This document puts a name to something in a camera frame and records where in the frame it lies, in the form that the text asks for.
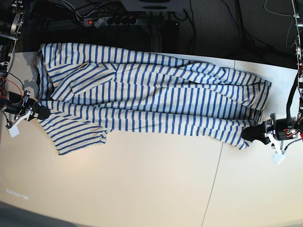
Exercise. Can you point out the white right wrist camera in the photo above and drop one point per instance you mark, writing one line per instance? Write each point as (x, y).
(13, 131)

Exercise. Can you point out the black power strip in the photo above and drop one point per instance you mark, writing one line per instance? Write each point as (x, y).
(98, 22)

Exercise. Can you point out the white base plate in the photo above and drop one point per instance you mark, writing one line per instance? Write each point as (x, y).
(155, 5)

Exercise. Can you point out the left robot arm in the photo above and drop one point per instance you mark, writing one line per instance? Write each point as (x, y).
(297, 17)

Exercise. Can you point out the black power adapter box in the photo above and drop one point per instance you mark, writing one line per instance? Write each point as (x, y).
(170, 29)

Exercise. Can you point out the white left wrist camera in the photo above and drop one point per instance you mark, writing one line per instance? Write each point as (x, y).
(278, 158)

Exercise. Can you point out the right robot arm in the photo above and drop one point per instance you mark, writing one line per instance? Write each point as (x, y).
(12, 16)

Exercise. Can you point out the aluminium table leg profile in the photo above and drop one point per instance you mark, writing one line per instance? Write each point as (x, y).
(156, 39)

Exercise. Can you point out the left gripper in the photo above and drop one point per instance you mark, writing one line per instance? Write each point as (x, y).
(280, 134)

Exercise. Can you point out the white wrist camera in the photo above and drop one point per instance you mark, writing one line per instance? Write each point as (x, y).
(13, 131)
(278, 158)

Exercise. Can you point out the blue white striped T-shirt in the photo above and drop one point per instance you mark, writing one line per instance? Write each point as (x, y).
(92, 90)

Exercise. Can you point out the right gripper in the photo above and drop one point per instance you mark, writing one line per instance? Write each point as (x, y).
(20, 105)

